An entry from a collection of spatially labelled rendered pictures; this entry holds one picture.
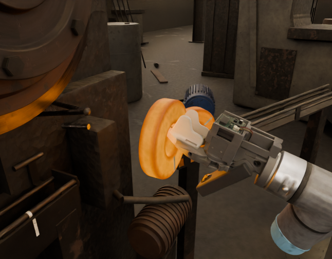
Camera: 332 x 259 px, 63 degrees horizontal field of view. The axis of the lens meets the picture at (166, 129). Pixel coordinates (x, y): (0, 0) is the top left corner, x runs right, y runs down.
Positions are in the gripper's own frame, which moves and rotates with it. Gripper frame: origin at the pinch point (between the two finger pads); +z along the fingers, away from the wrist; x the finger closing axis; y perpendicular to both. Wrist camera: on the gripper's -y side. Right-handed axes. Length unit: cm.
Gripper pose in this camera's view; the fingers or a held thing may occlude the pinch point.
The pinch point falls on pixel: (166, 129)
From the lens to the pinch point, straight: 52.5
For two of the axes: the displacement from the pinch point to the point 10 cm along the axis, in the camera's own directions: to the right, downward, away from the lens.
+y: 2.6, -8.4, -4.9
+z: -8.6, -4.2, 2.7
